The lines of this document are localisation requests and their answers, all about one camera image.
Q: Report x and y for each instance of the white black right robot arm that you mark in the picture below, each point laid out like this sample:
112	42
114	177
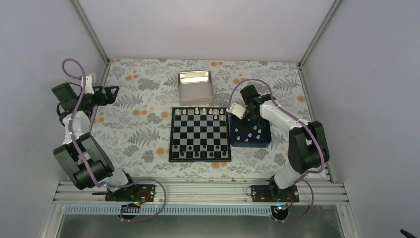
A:
307	144

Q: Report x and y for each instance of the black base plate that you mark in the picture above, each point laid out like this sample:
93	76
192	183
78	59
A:
135	193
270	193

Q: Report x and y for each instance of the blue plastic piece tray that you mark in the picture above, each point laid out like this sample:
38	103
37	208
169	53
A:
254	135

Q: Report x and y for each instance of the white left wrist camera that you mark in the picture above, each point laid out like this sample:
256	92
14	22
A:
87	83

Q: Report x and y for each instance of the pink metal tin box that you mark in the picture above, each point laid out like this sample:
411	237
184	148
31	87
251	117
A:
195	88

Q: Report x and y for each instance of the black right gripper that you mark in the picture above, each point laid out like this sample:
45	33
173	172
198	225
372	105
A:
249	126

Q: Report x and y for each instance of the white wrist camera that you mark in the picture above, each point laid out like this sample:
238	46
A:
236	110
87	83

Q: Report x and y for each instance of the black chess piece row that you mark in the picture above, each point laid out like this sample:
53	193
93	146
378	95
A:
199	151

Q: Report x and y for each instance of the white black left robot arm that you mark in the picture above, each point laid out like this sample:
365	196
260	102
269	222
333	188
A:
80	155

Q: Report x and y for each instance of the aluminium rail frame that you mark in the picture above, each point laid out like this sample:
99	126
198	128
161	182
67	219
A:
210	192

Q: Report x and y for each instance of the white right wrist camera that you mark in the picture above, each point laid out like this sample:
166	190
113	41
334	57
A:
236	110

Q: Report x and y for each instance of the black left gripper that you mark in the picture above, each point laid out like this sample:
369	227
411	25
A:
109	98

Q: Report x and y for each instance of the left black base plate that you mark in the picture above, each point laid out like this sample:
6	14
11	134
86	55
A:
135	193

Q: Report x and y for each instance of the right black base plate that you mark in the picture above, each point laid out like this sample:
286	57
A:
270	193

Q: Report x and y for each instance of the floral patterned table mat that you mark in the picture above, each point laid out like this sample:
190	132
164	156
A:
146	133

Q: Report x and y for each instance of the black silver chess board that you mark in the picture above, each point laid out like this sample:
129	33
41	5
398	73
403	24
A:
192	129

